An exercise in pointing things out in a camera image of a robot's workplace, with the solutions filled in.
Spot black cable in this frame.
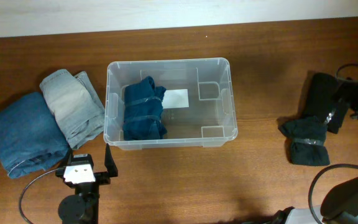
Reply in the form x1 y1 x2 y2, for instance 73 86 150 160
17 167 65 224
308 163 358 224

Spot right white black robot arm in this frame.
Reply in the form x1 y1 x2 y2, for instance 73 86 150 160
278 73 358 223

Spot light blue folded jeans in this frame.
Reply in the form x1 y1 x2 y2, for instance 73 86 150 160
40 69 105 150

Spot teal taped shirt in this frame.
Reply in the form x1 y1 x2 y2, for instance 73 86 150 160
122 76 167 141

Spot dark blue folded jeans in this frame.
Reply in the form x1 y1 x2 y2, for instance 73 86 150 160
0 92 70 179

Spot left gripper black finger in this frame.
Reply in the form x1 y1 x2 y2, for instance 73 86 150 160
59 149 73 167
104 144 118 177

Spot right black cable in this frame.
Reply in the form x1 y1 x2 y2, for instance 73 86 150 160
308 163 358 224

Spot left black cable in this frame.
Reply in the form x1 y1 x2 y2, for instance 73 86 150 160
17 167 65 224

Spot black taped garment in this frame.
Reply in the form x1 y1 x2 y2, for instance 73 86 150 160
301 73 349 134

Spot white label in container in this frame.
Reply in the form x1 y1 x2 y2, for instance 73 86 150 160
162 89 189 109

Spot dark taped garment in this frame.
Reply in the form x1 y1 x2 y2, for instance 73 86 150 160
278 116 330 166

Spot clear plastic storage container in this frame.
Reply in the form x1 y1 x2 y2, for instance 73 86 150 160
103 57 238 151

